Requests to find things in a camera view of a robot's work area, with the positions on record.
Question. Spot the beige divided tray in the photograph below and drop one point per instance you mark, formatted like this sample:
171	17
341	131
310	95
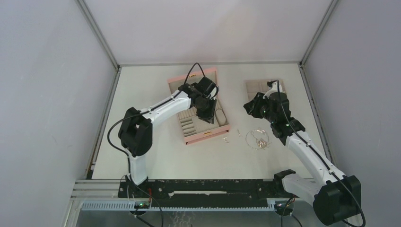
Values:
252	87

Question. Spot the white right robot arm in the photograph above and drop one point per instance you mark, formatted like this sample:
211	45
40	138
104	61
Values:
334	196

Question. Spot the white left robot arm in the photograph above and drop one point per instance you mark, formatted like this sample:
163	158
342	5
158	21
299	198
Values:
136	130

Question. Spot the beige oval watch pillow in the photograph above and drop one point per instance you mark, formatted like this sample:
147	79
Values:
220	117

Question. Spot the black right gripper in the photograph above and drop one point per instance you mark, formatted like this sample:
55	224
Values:
251	108

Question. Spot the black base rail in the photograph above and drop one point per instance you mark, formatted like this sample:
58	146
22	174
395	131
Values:
164	188

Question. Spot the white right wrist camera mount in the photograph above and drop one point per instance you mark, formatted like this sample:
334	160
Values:
274	86

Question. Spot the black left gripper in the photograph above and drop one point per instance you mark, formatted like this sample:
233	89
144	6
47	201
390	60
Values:
208	117

